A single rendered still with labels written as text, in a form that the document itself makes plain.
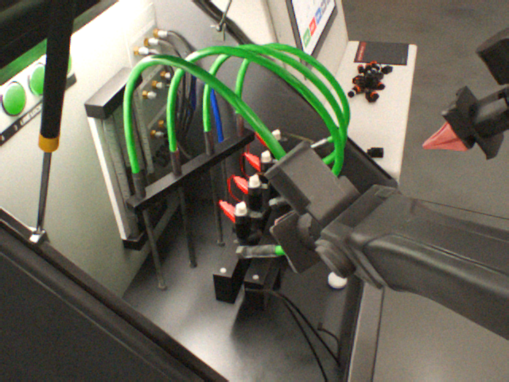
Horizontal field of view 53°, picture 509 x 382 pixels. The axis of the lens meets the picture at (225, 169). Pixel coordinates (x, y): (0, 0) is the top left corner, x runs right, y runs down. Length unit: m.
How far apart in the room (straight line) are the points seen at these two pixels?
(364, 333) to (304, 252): 0.34
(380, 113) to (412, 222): 1.05
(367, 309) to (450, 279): 0.64
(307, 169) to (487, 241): 0.22
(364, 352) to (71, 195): 0.56
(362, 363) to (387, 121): 0.69
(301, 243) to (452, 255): 0.31
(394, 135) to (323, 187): 0.85
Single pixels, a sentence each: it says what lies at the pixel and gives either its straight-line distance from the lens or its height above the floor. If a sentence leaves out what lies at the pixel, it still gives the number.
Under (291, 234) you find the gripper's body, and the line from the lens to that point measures 0.62.
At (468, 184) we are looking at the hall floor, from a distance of 2.86.
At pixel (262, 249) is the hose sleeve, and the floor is 1.15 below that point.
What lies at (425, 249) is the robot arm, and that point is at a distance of 0.36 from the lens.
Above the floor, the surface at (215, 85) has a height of 1.41.
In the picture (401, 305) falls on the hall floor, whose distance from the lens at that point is 2.22.
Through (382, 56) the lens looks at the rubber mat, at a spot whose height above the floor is 0.98.
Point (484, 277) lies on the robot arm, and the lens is 0.31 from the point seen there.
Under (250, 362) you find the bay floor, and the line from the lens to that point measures 1.04.
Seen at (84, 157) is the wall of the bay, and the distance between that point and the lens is 0.95.
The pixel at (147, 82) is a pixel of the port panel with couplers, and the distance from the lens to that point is 1.11.
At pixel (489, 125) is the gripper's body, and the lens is 0.82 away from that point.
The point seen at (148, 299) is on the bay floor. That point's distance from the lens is 1.16.
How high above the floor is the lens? 1.71
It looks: 37 degrees down
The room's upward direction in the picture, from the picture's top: 6 degrees counter-clockwise
